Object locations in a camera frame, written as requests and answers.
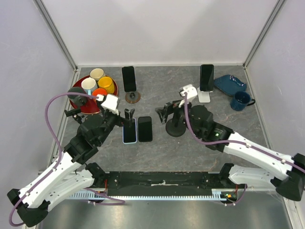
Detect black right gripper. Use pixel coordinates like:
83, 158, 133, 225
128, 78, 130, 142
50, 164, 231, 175
155, 96, 201, 137

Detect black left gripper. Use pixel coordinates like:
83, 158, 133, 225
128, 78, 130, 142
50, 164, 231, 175
98, 100, 135, 145

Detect black phone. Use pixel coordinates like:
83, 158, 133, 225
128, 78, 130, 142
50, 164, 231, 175
122, 66, 137, 93
199, 64, 214, 92
138, 116, 153, 142

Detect light blue cased phone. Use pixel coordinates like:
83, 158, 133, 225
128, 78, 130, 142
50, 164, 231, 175
122, 118, 137, 144

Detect black round-base phone stand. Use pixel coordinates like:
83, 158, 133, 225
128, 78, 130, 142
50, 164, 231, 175
64, 108, 84, 124

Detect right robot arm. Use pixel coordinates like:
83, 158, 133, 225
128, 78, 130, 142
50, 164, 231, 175
155, 100, 305, 201

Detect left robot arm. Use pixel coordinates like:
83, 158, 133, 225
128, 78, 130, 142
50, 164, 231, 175
7, 109, 134, 227

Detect round wooden phone stand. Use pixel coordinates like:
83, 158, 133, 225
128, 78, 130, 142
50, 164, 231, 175
125, 92, 141, 104

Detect white phone stand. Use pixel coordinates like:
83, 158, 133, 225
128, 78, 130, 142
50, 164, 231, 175
197, 87, 211, 103

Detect black phone on white stand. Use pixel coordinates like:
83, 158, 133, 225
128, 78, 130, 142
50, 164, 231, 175
199, 64, 214, 92

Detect red round tray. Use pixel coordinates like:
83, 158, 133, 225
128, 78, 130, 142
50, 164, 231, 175
73, 75, 119, 115

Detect yellow mug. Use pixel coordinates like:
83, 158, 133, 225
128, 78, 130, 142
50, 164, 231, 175
98, 76, 115, 94

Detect orange mug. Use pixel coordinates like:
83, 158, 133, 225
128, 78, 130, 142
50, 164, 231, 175
92, 88, 108, 96

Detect cream beige mug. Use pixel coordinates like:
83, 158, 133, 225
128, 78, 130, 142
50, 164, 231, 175
90, 68, 105, 81

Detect dark green mug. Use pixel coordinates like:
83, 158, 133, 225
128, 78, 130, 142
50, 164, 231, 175
68, 87, 88, 107

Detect blue shell-shaped plate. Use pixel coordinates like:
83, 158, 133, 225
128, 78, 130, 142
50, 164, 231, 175
213, 74, 247, 96

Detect dark blue ceramic mug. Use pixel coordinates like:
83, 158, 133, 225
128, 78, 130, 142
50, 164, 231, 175
230, 91, 256, 111

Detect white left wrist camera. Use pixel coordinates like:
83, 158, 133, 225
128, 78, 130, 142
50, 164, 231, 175
96, 94, 120, 115

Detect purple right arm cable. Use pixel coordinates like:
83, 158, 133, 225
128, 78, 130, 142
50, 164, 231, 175
184, 94, 305, 206

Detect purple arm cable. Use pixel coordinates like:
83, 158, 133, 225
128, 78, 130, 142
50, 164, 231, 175
9, 93, 126, 227
184, 94, 305, 206

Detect white mug blue handle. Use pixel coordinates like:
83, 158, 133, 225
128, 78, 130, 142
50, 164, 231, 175
81, 77, 98, 95

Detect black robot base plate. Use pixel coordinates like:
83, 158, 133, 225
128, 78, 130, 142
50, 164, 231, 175
98, 171, 236, 197

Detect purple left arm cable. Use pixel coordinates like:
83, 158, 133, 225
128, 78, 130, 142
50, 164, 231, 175
9, 93, 126, 227

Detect light blue cable duct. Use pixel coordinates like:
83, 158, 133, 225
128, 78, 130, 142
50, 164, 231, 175
67, 190, 231, 201

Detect aluminium corner frame post left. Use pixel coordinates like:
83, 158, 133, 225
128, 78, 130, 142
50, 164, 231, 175
33, 0, 78, 72

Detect aluminium corner frame post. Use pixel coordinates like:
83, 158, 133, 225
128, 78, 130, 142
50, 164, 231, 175
33, 0, 78, 72
243, 0, 286, 69

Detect aluminium corner frame post right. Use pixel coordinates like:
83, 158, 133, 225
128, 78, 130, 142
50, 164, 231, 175
243, 0, 286, 69

